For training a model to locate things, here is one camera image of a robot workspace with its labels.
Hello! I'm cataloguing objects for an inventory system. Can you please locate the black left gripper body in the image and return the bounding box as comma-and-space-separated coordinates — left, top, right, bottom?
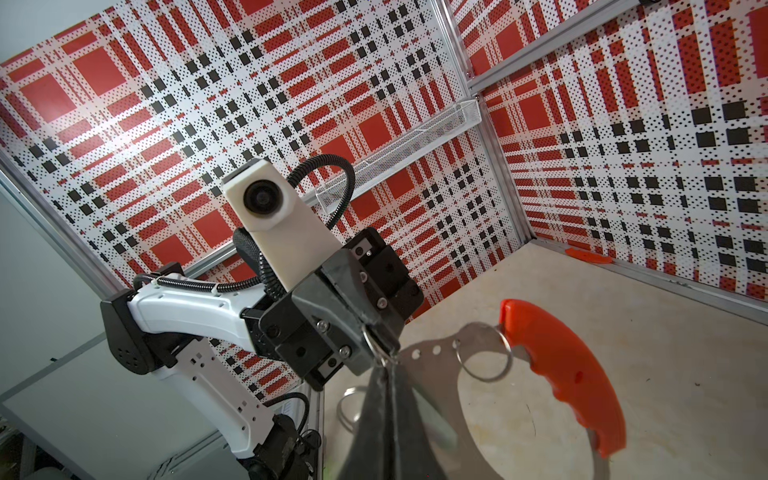
259, 227, 424, 391

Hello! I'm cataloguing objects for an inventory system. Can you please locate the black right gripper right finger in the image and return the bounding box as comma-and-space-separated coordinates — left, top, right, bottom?
392, 364, 446, 479

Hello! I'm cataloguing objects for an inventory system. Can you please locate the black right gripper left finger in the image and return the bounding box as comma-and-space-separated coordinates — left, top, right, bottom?
339, 366, 393, 480

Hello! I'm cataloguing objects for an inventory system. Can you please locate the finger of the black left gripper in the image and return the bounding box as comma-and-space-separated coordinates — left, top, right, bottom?
291, 249, 401, 375

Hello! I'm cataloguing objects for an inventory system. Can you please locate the metal keyring gauge red handle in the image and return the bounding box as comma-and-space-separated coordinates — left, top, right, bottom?
335, 298, 628, 480

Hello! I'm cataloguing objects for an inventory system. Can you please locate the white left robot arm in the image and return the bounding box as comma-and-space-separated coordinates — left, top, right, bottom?
100, 228, 424, 479

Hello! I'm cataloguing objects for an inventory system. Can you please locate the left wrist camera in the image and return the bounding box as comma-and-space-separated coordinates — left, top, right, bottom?
222, 159, 342, 291

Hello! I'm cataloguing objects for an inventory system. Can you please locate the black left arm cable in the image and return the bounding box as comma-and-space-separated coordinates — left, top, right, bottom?
131, 154, 357, 457

